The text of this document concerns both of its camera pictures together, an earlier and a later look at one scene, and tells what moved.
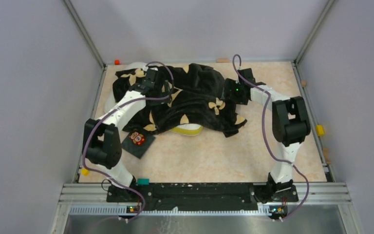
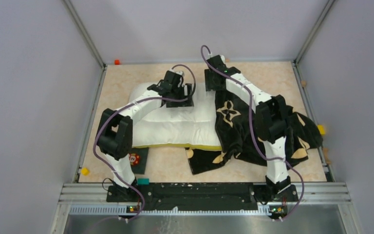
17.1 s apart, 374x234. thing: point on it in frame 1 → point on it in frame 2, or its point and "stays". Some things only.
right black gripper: (230, 84) → (209, 85)
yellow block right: (319, 129) stays
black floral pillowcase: (197, 90) → (237, 144)
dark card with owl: (137, 142) → (138, 157)
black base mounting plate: (277, 197) stays
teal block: (143, 181) stays
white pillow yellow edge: (182, 129) → (196, 127)
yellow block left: (85, 172) stays
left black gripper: (165, 88) → (184, 103)
